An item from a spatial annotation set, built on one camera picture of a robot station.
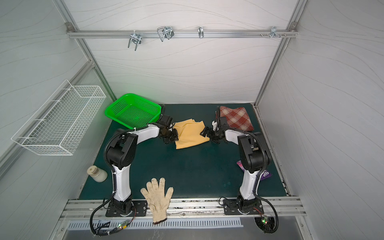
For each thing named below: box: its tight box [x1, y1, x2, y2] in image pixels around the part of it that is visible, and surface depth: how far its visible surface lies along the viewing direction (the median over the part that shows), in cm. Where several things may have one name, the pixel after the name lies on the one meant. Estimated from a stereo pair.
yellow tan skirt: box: [173, 118, 210, 150], surface depth 101 cm
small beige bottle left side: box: [87, 165, 108, 183], surface depth 79 cm
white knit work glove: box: [140, 177, 174, 225], surface depth 78 cm
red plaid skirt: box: [219, 106, 254, 131], surface depth 110 cm
